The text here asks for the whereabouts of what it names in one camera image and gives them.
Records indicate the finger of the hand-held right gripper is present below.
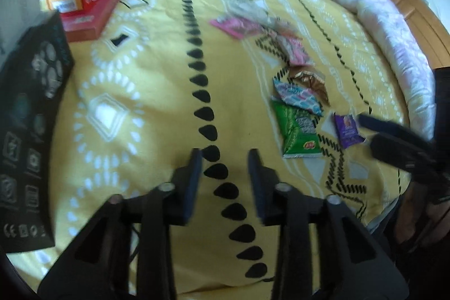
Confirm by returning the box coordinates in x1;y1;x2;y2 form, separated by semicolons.
356;113;422;142
368;133;442;181

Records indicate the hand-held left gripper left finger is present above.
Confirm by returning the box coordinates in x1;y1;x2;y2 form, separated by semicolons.
37;148;204;300

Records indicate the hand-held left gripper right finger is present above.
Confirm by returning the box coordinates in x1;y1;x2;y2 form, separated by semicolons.
247;148;410;300

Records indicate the small purple snack packet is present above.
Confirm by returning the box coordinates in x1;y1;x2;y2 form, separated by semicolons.
332;113;367;150

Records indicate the person's right hand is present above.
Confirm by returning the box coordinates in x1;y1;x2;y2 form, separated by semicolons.
394;181;450;253

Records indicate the green snack packet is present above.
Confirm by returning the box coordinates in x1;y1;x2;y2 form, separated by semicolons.
270;99;327;159

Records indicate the brown gold snack packet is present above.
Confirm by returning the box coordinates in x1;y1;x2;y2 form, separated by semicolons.
288;66;332;107

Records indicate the blue patterned snack packet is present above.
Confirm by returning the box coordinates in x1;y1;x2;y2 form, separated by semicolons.
271;76;325;117

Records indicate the yellow patterned blanket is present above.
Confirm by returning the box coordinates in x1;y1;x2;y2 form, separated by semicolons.
7;0;437;297

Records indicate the pink and brown snack packet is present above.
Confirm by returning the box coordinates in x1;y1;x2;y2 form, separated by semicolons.
272;31;315;67

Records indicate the pink floral quilt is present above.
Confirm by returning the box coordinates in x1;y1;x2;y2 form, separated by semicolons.
286;0;438;141

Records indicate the black box with icons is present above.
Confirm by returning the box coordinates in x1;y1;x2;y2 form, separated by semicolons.
0;10;75;254

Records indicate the clear snack packet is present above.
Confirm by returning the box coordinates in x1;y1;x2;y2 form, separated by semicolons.
228;0;273;27

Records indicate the red flat box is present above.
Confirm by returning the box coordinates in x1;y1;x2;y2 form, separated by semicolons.
59;0;129;42

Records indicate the wooden bed frame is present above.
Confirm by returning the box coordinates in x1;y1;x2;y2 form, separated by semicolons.
353;0;450;70

